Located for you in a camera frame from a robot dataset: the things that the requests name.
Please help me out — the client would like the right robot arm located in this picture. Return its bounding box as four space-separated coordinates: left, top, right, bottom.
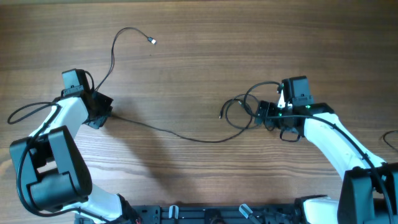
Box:
253 76 397 223

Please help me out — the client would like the left camera black cable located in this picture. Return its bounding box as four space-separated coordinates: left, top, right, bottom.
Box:
6 70 119 224

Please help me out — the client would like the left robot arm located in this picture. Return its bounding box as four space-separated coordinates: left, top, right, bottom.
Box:
10 69 134 223

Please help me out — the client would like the black usb cable bundle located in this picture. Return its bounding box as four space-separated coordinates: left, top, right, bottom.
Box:
93 26 254 144

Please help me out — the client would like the right camera black cable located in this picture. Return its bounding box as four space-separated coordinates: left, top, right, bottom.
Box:
242 80 396 224

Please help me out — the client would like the camera black cable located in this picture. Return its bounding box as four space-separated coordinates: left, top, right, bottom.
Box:
242 80 396 224
6 70 119 224

